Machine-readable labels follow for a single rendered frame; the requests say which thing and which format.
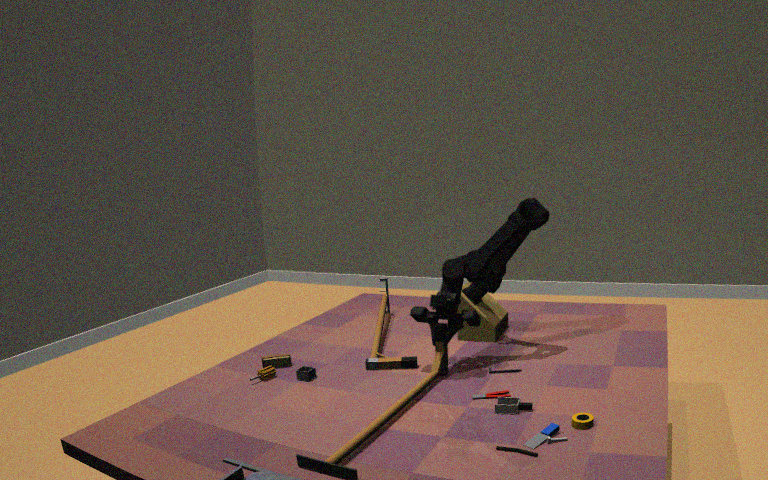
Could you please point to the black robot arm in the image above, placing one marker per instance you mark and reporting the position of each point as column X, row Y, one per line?
column 486, row 266

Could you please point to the yellow roll of tape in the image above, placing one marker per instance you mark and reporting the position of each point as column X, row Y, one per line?
column 582, row 421

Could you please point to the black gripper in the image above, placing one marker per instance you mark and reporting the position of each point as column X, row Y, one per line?
column 455, row 320

